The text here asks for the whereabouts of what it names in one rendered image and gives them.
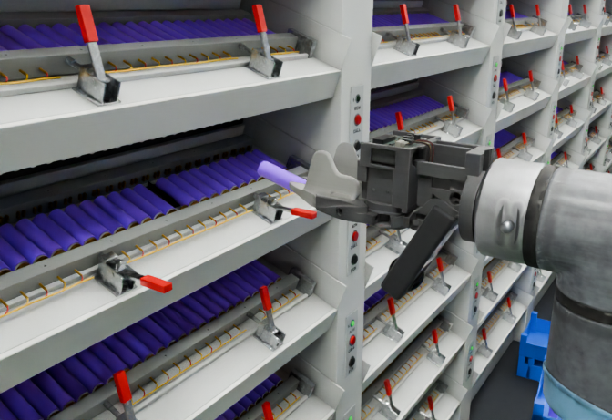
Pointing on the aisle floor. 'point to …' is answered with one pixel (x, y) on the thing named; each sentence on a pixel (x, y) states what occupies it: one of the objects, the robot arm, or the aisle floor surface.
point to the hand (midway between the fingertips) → (305, 189)
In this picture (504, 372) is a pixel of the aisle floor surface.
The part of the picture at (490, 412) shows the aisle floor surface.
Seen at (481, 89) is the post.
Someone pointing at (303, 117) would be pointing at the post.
